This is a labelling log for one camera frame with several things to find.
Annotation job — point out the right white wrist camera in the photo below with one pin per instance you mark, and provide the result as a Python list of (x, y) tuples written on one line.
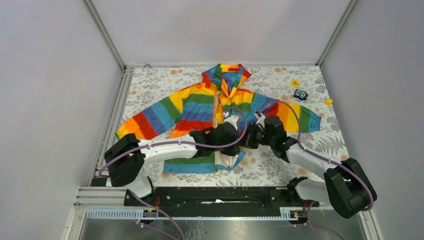
[(260, 119)]

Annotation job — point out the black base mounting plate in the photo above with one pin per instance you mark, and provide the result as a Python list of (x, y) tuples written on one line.
[(221, 197)]

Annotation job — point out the perforated aluminium rail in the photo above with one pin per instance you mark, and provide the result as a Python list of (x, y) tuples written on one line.
[(202, 213)]

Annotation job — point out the rainbow striped hooded jacket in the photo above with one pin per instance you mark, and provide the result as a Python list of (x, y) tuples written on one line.
[(201, 105)]

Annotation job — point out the yellow round token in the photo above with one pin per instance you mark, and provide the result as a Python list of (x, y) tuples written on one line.
[(295, 83)]

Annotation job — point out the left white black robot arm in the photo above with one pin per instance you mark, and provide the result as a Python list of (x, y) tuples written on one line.
[(125, 159)]

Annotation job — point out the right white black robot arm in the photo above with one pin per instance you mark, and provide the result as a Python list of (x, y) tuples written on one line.
[(344, 185)]

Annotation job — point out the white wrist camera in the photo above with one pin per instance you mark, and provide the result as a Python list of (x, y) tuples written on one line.
[(232, 119), (260, 119)]

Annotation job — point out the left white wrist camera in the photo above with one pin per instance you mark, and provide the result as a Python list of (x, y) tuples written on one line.
[(232, 119)]

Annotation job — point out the small yellow cube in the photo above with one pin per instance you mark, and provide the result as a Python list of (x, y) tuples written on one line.
[(329, 102)]

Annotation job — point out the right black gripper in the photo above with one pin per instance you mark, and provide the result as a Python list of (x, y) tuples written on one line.
[(247, 139)]

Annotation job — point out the small black printed card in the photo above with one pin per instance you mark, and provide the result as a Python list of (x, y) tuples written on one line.
[(302, 95)]

